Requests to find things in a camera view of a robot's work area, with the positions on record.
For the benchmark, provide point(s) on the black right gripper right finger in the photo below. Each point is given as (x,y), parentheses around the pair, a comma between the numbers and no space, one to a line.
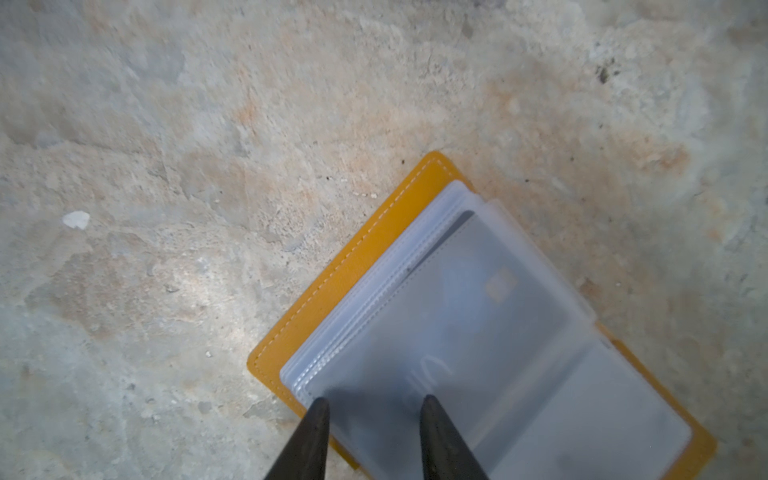
(444,453)

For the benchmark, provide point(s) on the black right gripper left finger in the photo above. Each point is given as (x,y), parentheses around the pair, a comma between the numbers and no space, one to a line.
(304,456)

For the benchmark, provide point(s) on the blue VIP card in holder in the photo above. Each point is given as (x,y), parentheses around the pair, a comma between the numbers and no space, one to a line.
(463,326)

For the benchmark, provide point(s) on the yellow leather card holder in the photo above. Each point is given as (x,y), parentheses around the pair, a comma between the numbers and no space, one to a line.
(590,408)

